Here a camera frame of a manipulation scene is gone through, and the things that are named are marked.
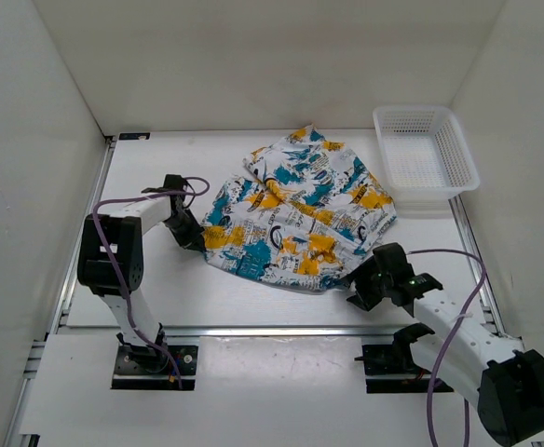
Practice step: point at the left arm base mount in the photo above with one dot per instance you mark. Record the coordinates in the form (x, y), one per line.
(143, 368)

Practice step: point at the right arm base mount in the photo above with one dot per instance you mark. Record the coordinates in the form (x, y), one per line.
(384, 374)

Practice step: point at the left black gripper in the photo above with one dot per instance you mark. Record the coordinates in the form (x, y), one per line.
(193, 239)

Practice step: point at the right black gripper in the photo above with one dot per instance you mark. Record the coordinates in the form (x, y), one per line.
(364, 269)

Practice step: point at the patterned white shorts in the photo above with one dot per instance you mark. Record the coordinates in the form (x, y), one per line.
(305, 214)

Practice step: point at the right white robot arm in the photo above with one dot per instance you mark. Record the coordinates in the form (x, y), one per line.
(448, 347)

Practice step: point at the white plastic basket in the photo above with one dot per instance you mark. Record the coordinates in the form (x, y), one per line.
(425, 155)

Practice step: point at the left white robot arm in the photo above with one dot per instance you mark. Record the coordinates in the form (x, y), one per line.
(111, 261)

